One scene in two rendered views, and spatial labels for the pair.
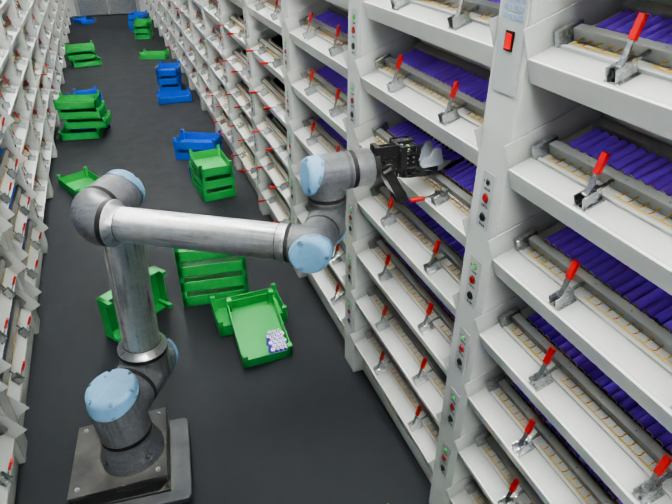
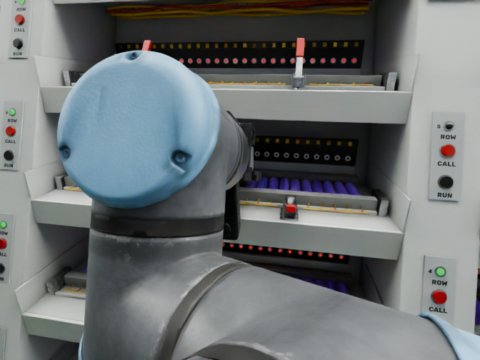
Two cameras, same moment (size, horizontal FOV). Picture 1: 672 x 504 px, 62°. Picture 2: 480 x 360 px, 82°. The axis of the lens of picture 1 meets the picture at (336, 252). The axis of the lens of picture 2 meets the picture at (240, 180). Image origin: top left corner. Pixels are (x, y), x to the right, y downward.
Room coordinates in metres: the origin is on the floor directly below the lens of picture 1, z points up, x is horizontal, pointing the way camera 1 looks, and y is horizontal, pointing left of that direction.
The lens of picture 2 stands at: (1.06, 0.17, 1.00)
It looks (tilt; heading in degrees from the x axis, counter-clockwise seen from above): 1 degrees up; 300
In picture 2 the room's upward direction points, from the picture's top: 4 degrees clockwise
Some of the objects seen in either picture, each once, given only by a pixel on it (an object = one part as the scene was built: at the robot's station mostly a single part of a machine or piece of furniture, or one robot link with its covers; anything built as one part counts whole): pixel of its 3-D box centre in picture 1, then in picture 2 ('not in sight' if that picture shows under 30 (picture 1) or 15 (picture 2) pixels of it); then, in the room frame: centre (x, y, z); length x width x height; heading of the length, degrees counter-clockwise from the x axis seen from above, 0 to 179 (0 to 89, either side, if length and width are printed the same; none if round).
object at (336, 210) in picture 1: (326, 218); (165, 301); (1.20, 0.02, 0.92); 0.12 x 0.09 x 0.12; 169
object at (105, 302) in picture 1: (136, 302); not in sight; (1.94, 0.86, 0.10); 0.30 x 0.08 x 0.20; 146
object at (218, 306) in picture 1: (248, 308); not in sight; (1.98, 0.39, 0.04); 0.30 x 0.20 x 0.08; 111
